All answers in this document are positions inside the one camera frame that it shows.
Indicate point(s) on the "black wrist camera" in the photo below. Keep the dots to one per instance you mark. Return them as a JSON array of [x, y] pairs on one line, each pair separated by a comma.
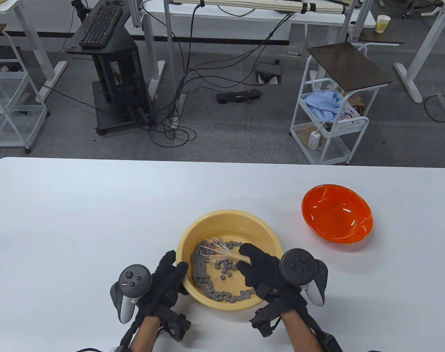
[[266, 322], [178, 325]]

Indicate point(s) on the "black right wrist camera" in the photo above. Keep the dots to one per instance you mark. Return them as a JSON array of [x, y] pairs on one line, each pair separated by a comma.
[[266, 322]]

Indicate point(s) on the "black keyboard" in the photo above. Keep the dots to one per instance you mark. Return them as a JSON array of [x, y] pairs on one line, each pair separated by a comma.
[[99, 27]]

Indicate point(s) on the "black right hand controller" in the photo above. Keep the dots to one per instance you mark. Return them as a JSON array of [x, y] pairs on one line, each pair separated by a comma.
[[297, 264]]

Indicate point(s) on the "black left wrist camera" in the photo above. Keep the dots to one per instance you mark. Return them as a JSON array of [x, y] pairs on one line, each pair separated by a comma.
[[178, 325]]

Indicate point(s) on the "white desk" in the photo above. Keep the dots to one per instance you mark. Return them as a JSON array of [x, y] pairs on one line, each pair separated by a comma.
[[244, 18], [409, 82], [50, 14]]

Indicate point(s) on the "black power strip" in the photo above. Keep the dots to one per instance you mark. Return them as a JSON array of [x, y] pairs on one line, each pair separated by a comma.
[[239, 96]]

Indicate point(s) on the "person's right hand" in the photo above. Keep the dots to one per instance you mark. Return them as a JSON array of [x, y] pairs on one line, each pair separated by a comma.
[[266, 271]]

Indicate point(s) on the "black hand controller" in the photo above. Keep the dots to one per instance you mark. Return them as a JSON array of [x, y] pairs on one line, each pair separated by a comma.
[[134, 278], [297, 264]]

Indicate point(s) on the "person's left forearm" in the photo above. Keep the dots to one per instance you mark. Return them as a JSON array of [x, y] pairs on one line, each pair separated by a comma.
[[145, 335]]

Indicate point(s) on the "paper cup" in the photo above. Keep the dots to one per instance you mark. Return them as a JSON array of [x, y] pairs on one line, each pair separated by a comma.
[[382, 24]]

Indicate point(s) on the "black computer cart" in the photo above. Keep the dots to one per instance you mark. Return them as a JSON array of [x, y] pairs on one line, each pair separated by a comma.
[[116, 73]]

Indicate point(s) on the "blue cloth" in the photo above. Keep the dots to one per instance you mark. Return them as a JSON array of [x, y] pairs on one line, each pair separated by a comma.
[[321, 104]]

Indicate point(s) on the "black left hand controller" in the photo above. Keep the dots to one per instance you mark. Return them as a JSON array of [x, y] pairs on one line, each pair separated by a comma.
[[134, 278]]

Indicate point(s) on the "yellow plastic basin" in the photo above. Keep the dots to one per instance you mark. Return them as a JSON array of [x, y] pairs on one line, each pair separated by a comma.
[[226, 223]]

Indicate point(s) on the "floor socket box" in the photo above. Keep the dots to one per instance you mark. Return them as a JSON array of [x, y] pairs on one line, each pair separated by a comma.
[[268, 73]]

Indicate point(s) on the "person's left hand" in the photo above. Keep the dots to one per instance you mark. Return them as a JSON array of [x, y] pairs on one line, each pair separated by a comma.
[[167, 282]]

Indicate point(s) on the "pile of grey toy blocks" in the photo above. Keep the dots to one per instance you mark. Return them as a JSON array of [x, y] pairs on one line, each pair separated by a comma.
[[198, 264]]

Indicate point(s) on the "orange plastic bowl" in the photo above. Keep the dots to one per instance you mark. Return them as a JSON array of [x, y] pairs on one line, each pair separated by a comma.
[[336, 212]]

